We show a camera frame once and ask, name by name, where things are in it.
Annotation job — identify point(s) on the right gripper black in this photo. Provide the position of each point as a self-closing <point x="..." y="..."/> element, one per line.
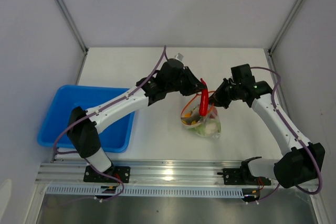
<point x="217" y="99"/>

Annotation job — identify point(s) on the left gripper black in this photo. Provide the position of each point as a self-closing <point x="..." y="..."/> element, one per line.
<point x="194" y="85"/>

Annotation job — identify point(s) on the red toy chili pepper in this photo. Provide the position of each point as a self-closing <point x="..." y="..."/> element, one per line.
<point x="203" y="106"/>

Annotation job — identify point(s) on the grey toy fish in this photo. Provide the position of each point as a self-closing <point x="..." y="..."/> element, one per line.
<point x="196" y="117"/>

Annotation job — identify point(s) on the red orange toy mango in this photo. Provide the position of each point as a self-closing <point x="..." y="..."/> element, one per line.
<point x="214" y="111"/>

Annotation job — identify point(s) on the yellow toy mango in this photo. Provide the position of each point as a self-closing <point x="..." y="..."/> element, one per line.
<point x="186" y="120"/>

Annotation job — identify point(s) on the clear zip top bag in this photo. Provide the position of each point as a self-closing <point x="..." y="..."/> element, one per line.
<point x="194" y="104"/>

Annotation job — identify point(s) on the white green toy cabbage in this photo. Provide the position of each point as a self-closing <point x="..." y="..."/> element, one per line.
<point x="211" y="128"/>

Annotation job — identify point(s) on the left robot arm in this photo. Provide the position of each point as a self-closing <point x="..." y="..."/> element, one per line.
<point x="85" y="126"/>

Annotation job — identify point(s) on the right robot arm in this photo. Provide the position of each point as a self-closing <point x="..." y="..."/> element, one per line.
<point x="301" y="160"/>

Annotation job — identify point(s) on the blue plastic tray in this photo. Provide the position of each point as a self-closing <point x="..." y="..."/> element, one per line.
<point x="113" y="139"/>

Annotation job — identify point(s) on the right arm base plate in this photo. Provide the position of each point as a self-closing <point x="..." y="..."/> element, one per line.
<point x="236" y="176"/>

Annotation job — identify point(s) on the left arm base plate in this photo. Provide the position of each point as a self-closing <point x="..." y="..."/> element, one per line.
<point x="120" y="172"/>

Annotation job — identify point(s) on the right frame post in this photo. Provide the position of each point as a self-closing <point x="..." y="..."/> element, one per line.
<point x="290" y="17"/>

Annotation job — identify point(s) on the frame post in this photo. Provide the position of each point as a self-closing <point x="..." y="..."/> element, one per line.
<point x="61" y="4"/>
<point x="290" y="17"/>

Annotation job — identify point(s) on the slotted cable duct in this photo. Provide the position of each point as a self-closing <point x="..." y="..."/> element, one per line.
<point x="150" y="191"/>

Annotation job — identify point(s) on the aluminium mounting rail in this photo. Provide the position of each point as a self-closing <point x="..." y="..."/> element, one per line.
<point x="142" y="173"/>

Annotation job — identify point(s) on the left frame post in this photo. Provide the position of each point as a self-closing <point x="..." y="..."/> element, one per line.
<point x="61" y="4"/>

